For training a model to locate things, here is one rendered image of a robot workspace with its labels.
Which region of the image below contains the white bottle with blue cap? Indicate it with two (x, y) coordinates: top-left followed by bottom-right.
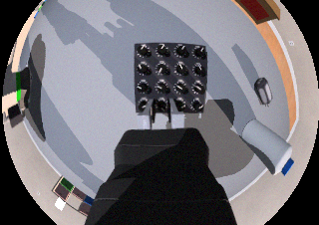
(242, 118), (294, 176)

